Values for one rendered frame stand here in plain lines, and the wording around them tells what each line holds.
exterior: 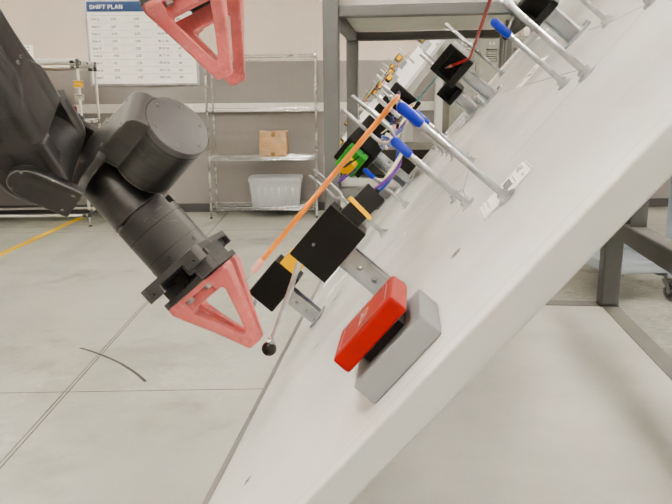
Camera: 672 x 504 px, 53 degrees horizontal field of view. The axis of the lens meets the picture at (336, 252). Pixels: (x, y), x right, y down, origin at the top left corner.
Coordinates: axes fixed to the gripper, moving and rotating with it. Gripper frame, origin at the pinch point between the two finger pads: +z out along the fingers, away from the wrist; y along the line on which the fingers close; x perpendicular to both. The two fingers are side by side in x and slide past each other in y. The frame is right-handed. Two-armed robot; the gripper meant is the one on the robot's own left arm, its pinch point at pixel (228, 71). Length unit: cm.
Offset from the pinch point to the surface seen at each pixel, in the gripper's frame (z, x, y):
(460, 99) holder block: 10, -25, 64
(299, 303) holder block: 26.6, 10.2, 33.2
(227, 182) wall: -26, 177, 742
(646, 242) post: 46, -44, 61
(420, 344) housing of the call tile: 21.9, -7.0, -24.0
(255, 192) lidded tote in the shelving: 0, 142, 695
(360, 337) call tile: 20.3, -4.2, -23.5
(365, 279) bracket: 21.4, -3.4, -0.9
